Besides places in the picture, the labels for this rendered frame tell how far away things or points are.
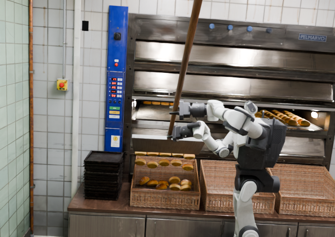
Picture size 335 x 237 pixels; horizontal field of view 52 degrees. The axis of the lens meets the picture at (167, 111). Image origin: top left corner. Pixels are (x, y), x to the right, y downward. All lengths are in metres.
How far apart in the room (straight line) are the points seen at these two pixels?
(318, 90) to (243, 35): 0.84
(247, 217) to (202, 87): 1.21
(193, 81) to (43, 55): 1.32
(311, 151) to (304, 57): 0.86
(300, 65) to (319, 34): 0.31
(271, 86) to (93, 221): 1.89
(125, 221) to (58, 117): 1.11
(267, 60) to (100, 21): 1.48
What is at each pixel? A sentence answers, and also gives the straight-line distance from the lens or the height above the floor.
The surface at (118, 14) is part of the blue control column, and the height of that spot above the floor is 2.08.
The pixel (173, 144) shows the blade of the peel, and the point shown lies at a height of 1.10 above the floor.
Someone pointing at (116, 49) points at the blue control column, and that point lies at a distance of 3.00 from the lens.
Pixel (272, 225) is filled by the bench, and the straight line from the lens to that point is 2.96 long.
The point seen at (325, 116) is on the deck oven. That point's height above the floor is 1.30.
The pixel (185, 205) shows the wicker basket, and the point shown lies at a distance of 2.81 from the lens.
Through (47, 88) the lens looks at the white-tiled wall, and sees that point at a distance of 3.18.
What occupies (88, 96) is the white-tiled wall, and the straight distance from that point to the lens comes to 3.10.
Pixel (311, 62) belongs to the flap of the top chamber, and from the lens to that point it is 3.30.
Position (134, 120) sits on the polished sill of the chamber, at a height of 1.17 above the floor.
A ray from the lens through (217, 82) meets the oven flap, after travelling 3.08.
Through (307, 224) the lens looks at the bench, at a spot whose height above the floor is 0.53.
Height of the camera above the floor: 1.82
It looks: 10 degrees down
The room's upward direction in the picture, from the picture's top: 4 degrees clockwise
